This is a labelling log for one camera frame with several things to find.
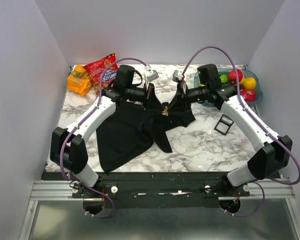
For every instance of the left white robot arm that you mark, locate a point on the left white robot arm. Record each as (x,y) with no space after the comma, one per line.
(68,145)

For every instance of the red candy bag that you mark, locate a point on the red candy bag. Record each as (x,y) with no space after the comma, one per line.
(97,68)

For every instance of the red apple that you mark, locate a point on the red apple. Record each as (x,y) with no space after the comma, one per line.
(235,75)

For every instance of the red pomegranate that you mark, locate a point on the red pomegranate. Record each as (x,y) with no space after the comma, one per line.
(248,95)

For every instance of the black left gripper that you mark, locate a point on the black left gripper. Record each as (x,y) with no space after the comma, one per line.
(147,88)

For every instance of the black t-shirt garment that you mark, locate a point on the black t-shirt garment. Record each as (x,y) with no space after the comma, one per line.
(131,131)

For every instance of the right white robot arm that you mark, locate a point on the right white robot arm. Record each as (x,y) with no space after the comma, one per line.
(272,151)

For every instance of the green lime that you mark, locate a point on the green lime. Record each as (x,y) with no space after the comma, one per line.
(224,78)

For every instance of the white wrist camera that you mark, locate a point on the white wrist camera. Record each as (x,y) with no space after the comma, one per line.
(179,78)
(150,76)

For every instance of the aluminium rail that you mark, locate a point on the aluminium rail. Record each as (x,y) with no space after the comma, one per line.
(59,190)

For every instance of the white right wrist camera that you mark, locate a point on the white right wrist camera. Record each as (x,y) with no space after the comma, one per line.
(179,78)

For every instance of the small black square frame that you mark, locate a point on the small black square frame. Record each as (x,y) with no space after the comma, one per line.
(224,124)

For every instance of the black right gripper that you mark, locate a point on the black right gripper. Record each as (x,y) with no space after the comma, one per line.
(176,98)

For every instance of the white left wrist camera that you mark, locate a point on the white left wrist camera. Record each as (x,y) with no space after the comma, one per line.
(150,76)

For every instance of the orange snack packet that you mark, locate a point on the orange snack packet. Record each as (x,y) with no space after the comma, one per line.
(79,81)

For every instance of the orange fruit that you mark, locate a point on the orange fruit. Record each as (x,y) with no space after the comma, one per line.
(249,83)

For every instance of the teal plastic fruit bowl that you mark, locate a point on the teal plastic fruit bowl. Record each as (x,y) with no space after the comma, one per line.
(246,74)

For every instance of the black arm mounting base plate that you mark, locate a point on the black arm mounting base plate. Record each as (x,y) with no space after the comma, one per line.
(157,190)

